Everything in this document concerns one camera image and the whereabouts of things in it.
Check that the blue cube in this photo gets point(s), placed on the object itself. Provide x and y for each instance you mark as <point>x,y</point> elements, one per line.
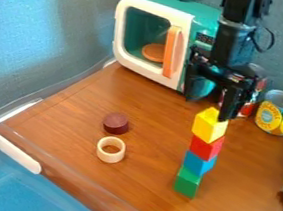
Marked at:
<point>198,163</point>

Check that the toy microwave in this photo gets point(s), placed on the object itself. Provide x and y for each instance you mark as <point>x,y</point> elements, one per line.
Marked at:
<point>159,39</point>

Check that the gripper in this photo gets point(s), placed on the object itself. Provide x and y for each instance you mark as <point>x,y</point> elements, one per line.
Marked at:
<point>225,76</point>

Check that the dark red cylinder block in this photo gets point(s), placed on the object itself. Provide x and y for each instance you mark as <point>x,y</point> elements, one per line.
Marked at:
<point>116,123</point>

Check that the red cube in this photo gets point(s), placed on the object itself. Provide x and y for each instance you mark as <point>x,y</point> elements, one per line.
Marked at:
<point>205,148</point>

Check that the yellow labelled can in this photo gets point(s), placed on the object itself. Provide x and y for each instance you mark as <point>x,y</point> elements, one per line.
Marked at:
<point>278,113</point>

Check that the green cube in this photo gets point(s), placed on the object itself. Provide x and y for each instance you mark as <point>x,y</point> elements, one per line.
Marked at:
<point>187,182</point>

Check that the yellow cube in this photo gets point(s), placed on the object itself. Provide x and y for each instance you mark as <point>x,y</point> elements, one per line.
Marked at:
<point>208,127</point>

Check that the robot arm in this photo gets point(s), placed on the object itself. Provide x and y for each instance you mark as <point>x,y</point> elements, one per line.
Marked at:
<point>233,34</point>

